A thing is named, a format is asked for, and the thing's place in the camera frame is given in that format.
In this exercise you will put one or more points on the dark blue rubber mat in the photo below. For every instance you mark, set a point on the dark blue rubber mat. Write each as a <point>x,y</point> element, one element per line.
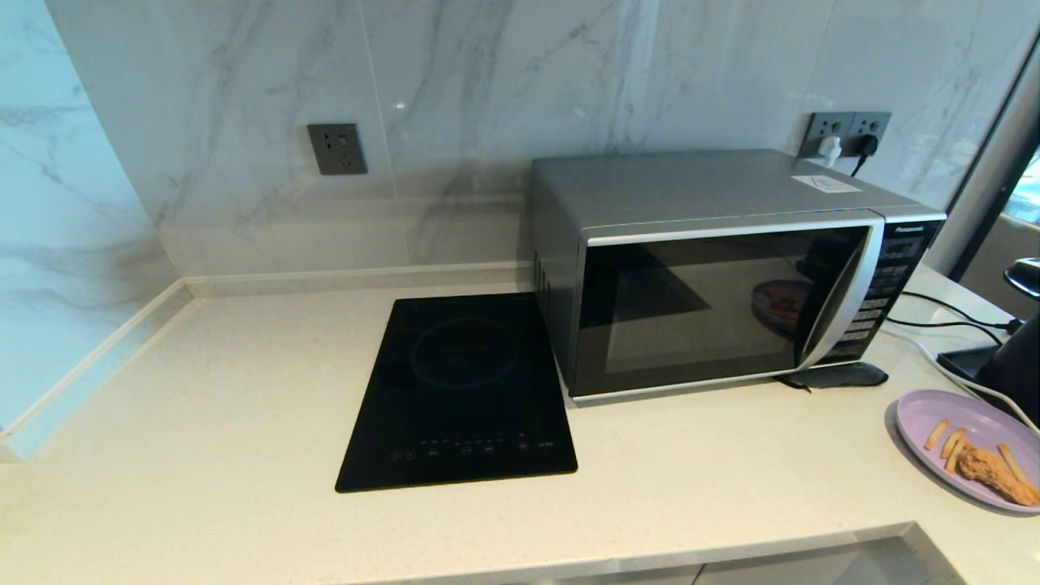
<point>841,375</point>

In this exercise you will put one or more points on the grey double wall socket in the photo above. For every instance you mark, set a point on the grey double wall socket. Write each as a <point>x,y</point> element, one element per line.
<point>821,124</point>

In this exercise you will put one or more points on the white power plug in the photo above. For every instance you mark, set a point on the white power plug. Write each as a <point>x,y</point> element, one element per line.
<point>830,150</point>

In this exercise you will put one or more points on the white paper sheet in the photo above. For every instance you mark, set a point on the white paper sheet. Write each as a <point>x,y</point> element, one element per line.
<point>825,184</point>

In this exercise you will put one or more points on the long orange french fry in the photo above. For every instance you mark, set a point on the long orange french fry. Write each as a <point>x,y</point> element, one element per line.
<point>1014,463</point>

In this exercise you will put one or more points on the black induction cooktop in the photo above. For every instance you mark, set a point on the black induction cooktop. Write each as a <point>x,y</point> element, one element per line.
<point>463,390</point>

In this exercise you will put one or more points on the black vertical frame strip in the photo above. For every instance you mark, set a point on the black vertical frame strip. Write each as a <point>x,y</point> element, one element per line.
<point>991,146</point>

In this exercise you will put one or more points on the purple plate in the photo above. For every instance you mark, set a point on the purple plate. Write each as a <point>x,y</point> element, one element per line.
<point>971,414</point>

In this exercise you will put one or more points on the silver microwave oven body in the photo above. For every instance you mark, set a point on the silver microwave oven body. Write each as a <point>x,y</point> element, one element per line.
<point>691,183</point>

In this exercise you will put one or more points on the grey single wall socket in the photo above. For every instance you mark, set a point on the grey single wall socket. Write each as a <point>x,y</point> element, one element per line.
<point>337,149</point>

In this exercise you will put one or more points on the brown fried chicken piece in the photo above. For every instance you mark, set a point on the brown fried chicken piece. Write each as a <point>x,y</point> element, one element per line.
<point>991,471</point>

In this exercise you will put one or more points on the black countertop appliance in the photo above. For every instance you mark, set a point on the black countertop appliance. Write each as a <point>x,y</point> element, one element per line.
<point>1020,366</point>

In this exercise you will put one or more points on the black power plug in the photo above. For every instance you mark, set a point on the black power plug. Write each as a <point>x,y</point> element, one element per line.
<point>867,145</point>

